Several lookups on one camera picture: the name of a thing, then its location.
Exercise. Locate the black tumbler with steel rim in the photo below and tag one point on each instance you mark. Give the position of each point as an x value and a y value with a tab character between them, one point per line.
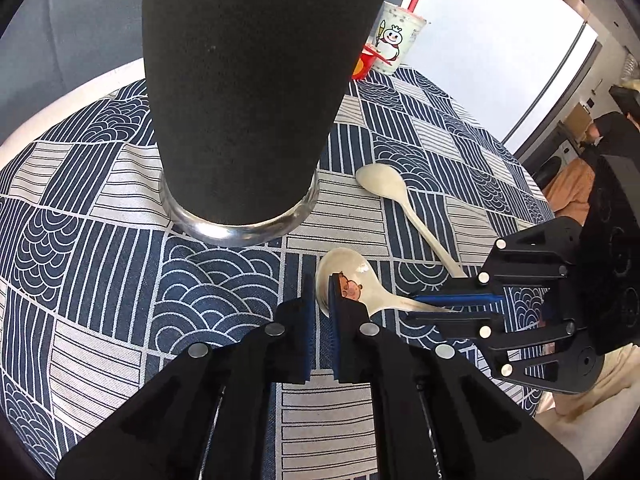
240	85

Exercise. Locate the small red-rimmed dessert cup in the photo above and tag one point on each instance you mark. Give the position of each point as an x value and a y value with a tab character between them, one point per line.
365	62

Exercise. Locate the grey-blue cloth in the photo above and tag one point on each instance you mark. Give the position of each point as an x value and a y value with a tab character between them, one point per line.
75	35

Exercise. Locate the cardboard box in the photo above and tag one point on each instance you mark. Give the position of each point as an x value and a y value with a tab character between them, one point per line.
579	119

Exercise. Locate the white washing machine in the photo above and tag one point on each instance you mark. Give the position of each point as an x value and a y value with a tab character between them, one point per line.
565	154

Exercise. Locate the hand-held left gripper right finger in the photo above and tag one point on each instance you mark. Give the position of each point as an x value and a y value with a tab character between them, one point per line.
334	340

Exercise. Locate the person's beige trousers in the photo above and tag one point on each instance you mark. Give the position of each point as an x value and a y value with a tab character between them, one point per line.
570	190

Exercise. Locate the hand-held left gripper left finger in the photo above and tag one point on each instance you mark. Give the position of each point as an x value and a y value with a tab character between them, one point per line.
310	330

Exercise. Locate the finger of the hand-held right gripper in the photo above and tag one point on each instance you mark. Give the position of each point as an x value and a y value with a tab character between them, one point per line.
450	322
450	298

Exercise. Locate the cartoon print drink cup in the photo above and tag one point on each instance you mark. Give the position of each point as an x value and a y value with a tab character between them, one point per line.
395	40

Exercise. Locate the white spoon with bear print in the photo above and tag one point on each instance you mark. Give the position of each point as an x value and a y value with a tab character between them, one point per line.
346	261

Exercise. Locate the blue patterned tablecloth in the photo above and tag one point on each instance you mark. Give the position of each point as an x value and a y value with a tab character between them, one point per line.
100	260

